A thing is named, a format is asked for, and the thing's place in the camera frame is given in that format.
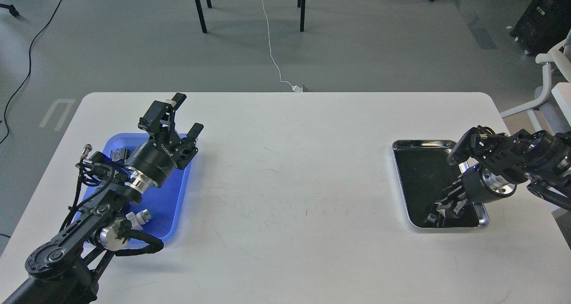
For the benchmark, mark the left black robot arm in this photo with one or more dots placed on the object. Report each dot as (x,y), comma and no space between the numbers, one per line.
(67,269)

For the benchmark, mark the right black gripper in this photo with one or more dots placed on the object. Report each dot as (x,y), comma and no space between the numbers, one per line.
(448,212)

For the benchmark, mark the white green connector part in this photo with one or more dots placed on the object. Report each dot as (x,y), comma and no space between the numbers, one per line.
(139,219)

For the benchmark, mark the black equipment case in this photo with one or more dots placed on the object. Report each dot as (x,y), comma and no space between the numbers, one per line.
(542,25)

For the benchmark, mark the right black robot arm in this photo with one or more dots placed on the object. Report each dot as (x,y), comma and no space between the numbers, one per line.
(539,159)

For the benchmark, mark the blue plastic tray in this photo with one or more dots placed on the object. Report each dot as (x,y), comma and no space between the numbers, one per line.
(163,203)

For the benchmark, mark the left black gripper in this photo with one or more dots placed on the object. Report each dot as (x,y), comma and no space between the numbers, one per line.
(157,160)

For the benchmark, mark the white office chair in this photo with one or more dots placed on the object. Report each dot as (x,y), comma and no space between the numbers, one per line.
(545,101)

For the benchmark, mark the silver metal tray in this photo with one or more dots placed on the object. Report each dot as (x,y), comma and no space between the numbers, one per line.
(423,173)

